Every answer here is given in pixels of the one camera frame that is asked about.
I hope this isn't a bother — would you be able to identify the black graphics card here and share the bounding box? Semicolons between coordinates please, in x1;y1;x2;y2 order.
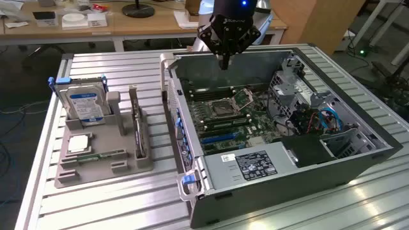
128;85;149;160

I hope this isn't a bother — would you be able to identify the orange wire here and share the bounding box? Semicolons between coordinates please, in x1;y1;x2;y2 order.
305;112;320;134

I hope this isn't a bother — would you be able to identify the white table frame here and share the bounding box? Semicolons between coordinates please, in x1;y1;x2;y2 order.
350;0;409;65

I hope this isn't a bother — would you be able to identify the silver CPU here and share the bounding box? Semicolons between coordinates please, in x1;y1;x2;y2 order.
66;135;92;153

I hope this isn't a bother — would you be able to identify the metal socket cover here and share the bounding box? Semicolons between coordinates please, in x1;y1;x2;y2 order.
232;88;257;110

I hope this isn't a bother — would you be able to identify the white paper stack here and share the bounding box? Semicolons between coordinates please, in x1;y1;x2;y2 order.
173;11;201;29

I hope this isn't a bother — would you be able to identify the black round stand base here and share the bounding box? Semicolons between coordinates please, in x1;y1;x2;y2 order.
121;0;156;18

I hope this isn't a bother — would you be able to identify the metal disk bay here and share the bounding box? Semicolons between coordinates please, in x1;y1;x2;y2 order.
268;70;313;113
320;128;377;160

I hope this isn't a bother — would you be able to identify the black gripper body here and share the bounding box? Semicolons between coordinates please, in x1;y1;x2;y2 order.
209;0;258;55

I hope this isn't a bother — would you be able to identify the brown cardboard box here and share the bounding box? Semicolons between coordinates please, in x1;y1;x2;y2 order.
185;0;201;16

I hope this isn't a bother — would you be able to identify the wooden desk white frame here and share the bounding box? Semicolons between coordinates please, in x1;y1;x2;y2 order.
112;0;288;52
0;0;114;46

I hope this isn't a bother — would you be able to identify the blue expansion slot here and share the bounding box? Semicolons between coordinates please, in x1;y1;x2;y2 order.
200;134;234;145

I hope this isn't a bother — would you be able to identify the green motherboard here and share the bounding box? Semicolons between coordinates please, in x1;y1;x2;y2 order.
180;79;285;155

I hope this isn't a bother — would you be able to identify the small white box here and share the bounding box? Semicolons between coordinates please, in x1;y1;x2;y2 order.
86;12;108;28

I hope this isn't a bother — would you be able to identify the black plastic shroud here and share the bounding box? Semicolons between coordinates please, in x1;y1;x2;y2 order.
282;133;338;168

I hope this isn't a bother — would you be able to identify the green RAM stick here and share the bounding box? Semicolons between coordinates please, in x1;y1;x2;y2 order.
74;150;125;162

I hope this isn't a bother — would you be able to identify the dark RAM stick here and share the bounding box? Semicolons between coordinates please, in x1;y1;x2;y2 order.
204;118;250;128

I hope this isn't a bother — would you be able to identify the grey power supply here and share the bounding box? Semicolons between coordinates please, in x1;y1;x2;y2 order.
194;141;300;190

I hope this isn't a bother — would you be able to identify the wooden cabinet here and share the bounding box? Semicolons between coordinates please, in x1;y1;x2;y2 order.
277;0;366;56

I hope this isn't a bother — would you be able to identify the blue wire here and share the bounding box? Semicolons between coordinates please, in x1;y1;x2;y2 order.
318;107;345;132

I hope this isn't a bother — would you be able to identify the white round dish box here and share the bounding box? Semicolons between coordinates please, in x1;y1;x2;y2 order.
61;13;89;31

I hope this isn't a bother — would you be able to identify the white box black lid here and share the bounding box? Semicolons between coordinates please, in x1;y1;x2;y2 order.
32;11;60;27

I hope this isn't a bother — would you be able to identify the grey parts rack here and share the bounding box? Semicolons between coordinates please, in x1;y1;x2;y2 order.
53;91;154;189

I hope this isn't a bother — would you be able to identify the open black PC case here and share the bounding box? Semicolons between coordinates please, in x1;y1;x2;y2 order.
158;46;403;230

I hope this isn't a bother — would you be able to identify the CPU socket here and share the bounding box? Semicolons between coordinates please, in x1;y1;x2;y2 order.
206;99;240;118

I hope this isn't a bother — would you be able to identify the hard disk in blue caddy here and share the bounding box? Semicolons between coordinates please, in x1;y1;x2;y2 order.
46;75;112;127

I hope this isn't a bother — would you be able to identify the black office chair base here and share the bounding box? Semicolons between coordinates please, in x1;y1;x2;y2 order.
18;42;96;70

